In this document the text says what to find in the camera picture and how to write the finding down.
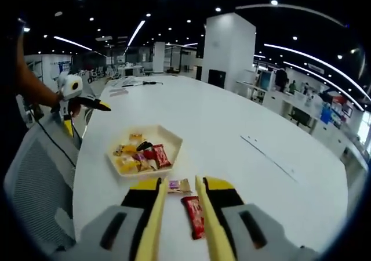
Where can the black snack packet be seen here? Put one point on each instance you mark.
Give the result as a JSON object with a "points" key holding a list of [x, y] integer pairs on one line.
{"points": [[144, 145]]}

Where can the cream hexagonal container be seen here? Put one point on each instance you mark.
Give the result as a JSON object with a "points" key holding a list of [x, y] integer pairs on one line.
{"points": [[171, 139]]}

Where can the small purple snack packet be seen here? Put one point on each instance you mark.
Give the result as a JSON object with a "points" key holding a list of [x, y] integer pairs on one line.
{"points": [[139, 158]]}

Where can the teal computer monitor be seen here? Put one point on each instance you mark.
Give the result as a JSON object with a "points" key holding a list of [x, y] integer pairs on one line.
{"points": [[265, 80]]}

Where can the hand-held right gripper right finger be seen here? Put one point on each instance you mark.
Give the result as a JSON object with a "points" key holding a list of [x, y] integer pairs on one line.
{"points": [[252, 232]]}

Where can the person's left hand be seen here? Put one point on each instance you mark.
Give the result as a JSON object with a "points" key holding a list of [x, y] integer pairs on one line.
{"points": [[77, 110]]}

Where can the small red snack packet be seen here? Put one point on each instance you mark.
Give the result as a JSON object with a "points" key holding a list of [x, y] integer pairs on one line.
{"points": [[148, 154]]}

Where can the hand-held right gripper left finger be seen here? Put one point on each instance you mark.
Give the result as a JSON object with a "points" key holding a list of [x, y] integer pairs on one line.
{"points": [[116, 232]]}

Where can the paper sheets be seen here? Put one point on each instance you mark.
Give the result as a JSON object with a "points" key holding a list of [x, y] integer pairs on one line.
{"points": [[118, 91]]}

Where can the beige snack packet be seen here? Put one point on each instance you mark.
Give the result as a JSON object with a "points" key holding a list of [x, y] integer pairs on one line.
{"points": [[148, 165]]}

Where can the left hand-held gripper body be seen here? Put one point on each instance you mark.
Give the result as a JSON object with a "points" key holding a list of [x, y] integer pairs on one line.
{"points": [[69, 85]]}

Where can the black tool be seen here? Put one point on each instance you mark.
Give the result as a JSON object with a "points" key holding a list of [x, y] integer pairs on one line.
{"points": [[152, 83]]}

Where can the purple gold snack packet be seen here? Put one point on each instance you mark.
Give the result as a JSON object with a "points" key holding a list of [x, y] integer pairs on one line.
{"points": [[180, 185]]}

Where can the small gold snack bar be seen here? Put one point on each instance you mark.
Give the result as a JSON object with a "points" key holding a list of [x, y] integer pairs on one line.
{"points": [[119, 150]]}

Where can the grey mesh office chair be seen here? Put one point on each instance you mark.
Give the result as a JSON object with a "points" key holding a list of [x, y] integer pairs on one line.
{"points": [[37, 185]]}

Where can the blue box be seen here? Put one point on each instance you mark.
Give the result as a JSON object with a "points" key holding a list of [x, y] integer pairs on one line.
{"points": [[325, 113]]}

